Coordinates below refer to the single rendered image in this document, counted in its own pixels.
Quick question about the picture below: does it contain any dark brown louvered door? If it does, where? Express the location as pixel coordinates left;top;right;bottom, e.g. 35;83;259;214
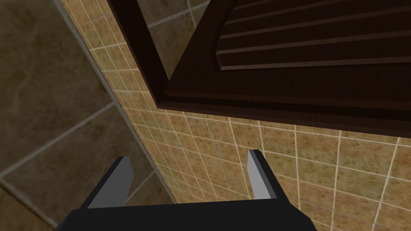
156;0;411;138

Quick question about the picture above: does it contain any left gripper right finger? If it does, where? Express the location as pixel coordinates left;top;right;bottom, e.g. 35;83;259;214
247;149;289;204

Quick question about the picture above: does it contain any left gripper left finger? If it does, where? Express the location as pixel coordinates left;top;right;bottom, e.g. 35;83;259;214
79;156;134;210

